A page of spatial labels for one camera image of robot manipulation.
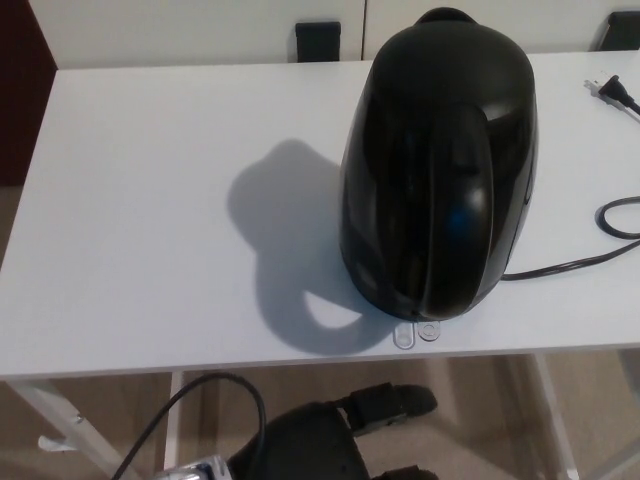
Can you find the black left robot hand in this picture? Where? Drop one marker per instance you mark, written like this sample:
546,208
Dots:
300,445

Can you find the kettle base with clear buttons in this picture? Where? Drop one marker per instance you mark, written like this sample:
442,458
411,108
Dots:
429,331

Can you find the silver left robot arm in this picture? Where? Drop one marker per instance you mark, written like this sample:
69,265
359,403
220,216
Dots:
195,470

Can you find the white hook on table leg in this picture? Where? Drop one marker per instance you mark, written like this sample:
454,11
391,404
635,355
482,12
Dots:
52,442

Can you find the white table with metal legs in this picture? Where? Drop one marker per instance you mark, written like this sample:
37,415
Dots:
150,200

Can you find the black electric kettle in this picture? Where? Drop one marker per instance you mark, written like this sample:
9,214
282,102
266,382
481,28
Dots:
440,175

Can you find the white cabinet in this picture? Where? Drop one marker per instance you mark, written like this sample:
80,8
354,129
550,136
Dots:
200,30

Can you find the dark red door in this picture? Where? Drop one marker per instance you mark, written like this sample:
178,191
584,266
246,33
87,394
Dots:
20,100

